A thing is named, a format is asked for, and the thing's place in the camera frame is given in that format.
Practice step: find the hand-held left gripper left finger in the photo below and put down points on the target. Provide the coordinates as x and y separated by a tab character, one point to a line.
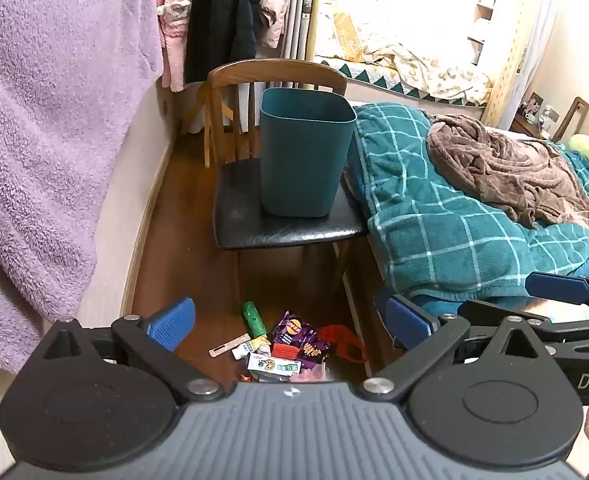
172	322

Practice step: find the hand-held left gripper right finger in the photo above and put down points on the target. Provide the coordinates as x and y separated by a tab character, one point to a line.
407	322

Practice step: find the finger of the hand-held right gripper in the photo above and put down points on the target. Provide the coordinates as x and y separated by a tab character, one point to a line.
559	287
579	330

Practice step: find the white paper strip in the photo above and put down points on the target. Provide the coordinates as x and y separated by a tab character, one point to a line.
227	346

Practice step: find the red plastic bag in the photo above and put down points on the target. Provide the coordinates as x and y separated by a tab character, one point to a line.
337	335

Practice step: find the green packet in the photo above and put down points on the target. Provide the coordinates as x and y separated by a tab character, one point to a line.
253	317

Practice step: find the pink wrapper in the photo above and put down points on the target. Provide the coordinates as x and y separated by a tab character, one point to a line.
314	374

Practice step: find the purple chip bag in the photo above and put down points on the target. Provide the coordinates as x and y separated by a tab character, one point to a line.
297	335

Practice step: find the small white printed box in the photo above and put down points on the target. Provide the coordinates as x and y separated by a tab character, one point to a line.
274	365

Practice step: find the teal plastic trash bin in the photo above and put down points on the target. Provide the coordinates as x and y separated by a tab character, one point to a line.
304	160

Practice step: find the teal plaid quilt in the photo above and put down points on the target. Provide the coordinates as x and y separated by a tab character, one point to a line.
424	220

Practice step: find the wooden chair with black seat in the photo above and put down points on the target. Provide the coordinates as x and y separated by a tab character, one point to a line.
239	230

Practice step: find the brown fleece blanket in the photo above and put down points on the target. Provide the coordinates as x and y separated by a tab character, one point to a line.
514	170

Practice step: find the white mug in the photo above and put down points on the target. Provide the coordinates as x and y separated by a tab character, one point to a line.
530	118

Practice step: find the wooden headboard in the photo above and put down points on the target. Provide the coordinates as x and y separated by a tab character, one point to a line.
571	115

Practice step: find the small framed picture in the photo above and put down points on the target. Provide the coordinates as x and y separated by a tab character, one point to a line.
534	102

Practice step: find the green triangle trimmed bedspread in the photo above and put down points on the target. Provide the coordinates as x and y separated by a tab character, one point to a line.
384	83

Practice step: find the purple fleece robe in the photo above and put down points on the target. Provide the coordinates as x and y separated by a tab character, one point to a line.
49	110

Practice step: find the cream patterned quilt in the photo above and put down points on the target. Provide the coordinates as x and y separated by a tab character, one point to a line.
424	65

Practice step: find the pink fleece garment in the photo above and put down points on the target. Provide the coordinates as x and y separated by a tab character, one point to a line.
174	50

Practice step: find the white bookshelf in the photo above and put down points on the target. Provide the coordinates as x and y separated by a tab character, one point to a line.
486	15

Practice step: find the yellow patterned pillow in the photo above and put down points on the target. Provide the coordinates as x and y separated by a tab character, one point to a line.
347	35

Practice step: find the black coat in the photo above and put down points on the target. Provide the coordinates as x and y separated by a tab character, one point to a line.
224	20

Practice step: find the grey curtain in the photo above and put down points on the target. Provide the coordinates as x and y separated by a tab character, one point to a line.
302	20

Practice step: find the pink puffer jacket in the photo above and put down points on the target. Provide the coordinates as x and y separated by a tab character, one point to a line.
274	10

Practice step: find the wooden bed frame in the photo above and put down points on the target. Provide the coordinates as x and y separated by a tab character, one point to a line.
357	310

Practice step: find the light wooden post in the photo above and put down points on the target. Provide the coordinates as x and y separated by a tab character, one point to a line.
511	50

